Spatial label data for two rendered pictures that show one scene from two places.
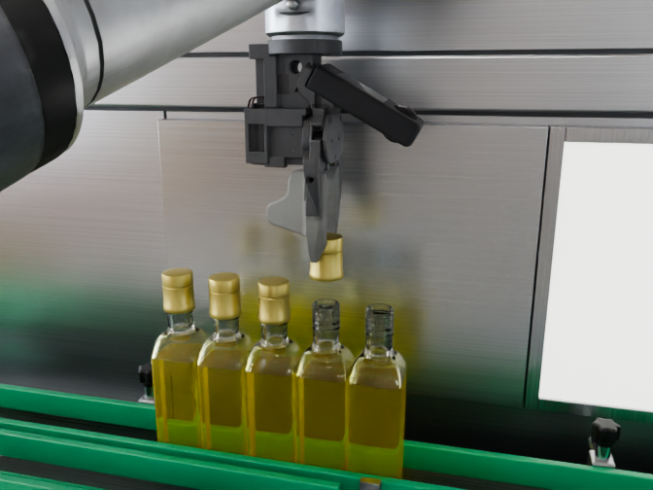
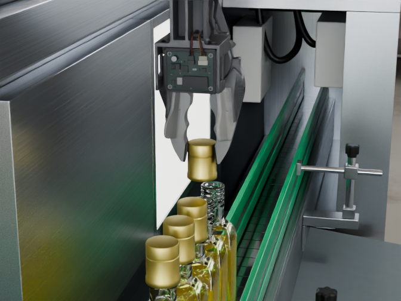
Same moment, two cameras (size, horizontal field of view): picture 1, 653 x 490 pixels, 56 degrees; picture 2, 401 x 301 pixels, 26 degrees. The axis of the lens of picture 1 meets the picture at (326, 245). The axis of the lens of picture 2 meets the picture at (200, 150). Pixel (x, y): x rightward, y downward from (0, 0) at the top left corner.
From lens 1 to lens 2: 1.17 m
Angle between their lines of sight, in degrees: 87
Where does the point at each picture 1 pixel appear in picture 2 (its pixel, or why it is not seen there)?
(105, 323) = not seen: outside the picture
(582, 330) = (161, 163)
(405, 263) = (121, 165)
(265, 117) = (223, 48)
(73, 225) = not seen: outside the picture
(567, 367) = (159, 196)
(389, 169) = (113, 83)
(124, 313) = not seen: outside the picture
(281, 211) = (222, 127)
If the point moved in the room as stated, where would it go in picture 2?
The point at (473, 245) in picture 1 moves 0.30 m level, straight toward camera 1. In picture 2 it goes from (138, 128) to (361, 141)
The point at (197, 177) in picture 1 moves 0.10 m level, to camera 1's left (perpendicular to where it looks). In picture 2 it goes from (36, 159) to (19, 194)
